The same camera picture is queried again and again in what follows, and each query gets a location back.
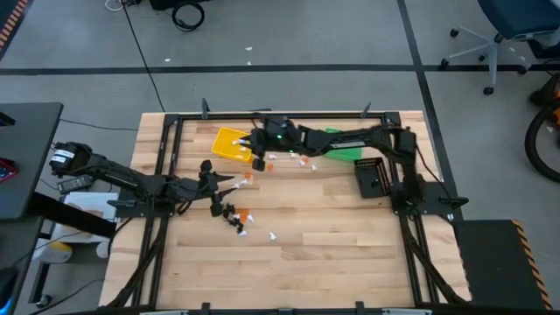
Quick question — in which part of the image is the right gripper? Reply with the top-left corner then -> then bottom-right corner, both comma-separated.
238,117 -> 305,172

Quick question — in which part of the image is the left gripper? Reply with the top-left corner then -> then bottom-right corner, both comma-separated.
177,159 -> 241,219

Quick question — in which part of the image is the yellow plastic basket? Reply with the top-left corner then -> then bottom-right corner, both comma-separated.
211,126 -> 259,165

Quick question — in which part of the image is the green plastic basket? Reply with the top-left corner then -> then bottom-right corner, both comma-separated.
322,126 -> 364,162

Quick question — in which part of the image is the black plastic basket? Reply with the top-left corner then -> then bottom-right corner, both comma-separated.
353,156 -> 392,200

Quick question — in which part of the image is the white cardboard box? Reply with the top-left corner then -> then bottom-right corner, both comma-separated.
63,192 -> 120,244

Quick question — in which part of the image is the black power adapter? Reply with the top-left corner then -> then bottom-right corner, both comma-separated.
56,174 -> 95,195

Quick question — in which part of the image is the black equipment cart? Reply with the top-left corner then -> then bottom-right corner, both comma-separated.
148,0 -> 212,12

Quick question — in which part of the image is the yellow white round object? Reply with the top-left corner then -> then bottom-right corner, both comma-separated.
32,240 -> 74,264

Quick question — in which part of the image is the dark grey side desk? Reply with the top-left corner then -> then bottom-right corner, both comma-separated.
0,101 -> 117,315

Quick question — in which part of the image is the red flat item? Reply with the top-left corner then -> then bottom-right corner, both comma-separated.
0,157 -> 19,183

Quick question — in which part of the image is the orange striped black ramp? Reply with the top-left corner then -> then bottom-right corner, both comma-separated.
0,0 -> 30,60

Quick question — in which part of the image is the hazard striped black platform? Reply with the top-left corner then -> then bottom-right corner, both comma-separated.
451,218 -> 555,312

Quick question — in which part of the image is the blue office chair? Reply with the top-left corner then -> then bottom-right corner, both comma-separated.
439,0 -> 560,95

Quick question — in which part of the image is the black orange vacuum cleaner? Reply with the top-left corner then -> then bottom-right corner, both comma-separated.
528,72 -> 560,128

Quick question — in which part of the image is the thin black cable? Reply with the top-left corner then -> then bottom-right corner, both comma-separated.
59,117 -> 139,132

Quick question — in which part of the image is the coiled black cable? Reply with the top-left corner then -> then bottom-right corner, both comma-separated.
171,1 -> 207,33

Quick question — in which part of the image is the long black floor cable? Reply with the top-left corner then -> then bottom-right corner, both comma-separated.
120,0 -> 166,113

